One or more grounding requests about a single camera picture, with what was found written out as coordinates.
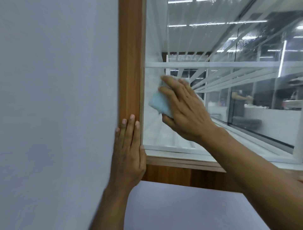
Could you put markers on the person's right hand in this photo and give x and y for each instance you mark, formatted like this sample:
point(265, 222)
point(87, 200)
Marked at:
point(189, 116)

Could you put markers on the person's left hand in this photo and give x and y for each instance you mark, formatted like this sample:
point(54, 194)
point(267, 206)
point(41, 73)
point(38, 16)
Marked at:
point(129, 161)

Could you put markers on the light blue cleaning cloth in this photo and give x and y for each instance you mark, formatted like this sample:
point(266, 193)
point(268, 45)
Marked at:
point(158, 102)

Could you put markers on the wooden framed display cabinet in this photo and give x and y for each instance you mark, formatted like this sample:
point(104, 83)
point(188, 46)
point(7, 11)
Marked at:
point(130, 71)

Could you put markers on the narrow glass panel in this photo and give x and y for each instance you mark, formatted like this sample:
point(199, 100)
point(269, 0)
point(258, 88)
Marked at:
point(153, 47)

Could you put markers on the person's right forearm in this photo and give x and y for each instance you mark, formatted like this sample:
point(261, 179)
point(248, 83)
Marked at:
point(255, 177)

